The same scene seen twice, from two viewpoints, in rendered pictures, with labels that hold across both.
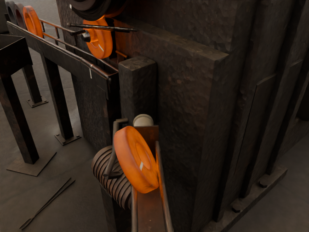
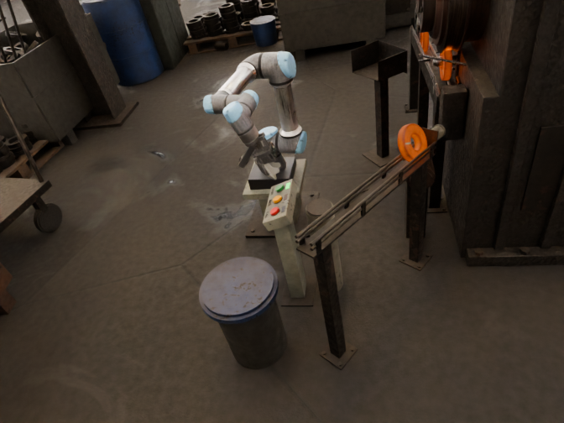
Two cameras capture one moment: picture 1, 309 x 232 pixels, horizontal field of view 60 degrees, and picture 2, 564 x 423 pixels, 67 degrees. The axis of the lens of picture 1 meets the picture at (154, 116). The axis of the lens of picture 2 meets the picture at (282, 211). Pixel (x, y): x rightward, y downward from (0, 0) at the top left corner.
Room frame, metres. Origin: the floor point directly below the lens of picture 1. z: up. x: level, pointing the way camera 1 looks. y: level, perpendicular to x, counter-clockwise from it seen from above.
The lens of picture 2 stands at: (-0.84, -0.80, 1.69)
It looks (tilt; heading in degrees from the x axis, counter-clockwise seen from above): 40 degrees down; 56
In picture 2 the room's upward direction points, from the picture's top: 13 degrees counter-clockwise
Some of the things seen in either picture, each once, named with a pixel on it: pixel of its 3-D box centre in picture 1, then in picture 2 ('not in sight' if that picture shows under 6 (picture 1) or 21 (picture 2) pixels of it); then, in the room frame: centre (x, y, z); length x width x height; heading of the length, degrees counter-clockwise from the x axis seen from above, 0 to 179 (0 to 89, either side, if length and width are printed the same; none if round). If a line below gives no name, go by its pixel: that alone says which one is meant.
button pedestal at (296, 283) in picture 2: not in sight; (289, 248); (-0.06, 0.34, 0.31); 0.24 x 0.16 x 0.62; 40
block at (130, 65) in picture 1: (139, 95); (452, 113); (0.76, 0.05, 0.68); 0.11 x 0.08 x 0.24; 130
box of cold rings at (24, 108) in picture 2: not in sight; (36, 81); (-0.11, 3.81, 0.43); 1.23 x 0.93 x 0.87; 38
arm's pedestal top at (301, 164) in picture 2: not in sight; (275, 178); (0.29, 0.83, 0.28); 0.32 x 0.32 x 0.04; 38
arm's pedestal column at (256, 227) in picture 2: not in sight; (280, 198); (0.29, 0.83, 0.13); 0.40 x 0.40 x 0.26; 38
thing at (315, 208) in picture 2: not in sight; (326, 248); (0.07, 0.24, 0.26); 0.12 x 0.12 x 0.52
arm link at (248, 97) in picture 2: not in sight; (242, 104); (0.01, 0.53, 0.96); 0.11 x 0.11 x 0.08; 30
